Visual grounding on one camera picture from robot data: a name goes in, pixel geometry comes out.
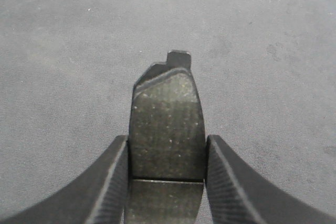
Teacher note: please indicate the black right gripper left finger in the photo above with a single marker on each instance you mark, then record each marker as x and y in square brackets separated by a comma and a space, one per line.
[98, 195]

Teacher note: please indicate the dark brake pad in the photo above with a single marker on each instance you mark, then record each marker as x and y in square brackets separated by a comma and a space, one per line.
[167, 146]

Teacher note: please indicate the black conveyor belt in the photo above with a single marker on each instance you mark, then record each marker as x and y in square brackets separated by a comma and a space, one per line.
[264, 70]

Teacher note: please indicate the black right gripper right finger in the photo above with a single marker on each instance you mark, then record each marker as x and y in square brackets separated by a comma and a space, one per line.
[238, 194]

